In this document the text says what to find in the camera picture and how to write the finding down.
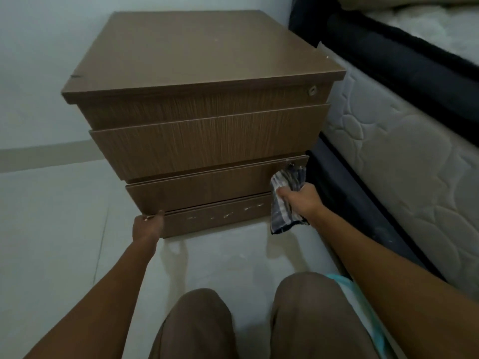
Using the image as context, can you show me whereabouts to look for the white quilted mattress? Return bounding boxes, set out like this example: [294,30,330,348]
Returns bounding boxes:
[317,3,479,301]

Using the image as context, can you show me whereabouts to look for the person's right forearm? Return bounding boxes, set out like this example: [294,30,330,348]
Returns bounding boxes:
[310,205,479,359]

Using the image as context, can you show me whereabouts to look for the dark bed base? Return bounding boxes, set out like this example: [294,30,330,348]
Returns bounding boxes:
[306,134,447,281]

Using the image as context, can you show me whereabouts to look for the grey striped cloth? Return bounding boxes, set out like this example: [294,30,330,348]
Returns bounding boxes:
[269,166,310,235]

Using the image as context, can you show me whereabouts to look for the brown wooden bedside cabinet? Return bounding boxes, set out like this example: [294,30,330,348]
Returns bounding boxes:
[62,10,347,240]

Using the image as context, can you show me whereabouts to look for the plain brown drawer with lock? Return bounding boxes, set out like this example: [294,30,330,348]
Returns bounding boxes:
[77,82,334,130]

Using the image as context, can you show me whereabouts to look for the person's left leg brown trousers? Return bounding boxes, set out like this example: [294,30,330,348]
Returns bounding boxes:
[149,288,241,359]

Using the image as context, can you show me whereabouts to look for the person's left forearm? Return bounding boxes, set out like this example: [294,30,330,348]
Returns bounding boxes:
[23,235,162,359]

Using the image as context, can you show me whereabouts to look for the person's left hand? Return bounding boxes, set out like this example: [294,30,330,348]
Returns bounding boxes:
[132,210,165,244]

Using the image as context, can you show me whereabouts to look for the low brown wooden drawer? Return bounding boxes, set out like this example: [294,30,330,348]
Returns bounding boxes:
[125,155,310,216]

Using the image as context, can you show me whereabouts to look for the tall brown wooden drawer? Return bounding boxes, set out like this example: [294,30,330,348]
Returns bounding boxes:
[89,104,331,184]

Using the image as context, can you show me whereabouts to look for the person's right leg brown trousers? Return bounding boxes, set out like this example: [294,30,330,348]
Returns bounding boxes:
[269,272,380,359]

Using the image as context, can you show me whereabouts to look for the light blue shirt hem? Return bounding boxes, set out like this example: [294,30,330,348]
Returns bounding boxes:
[325,274,398,359]

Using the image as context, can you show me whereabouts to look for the person's leg brown trousers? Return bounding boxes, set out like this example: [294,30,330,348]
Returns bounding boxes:
[269,272,380,359]
[149,288,241,359]

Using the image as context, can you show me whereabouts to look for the person's right hand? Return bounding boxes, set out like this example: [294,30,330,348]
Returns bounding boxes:
[279,183,327,220]

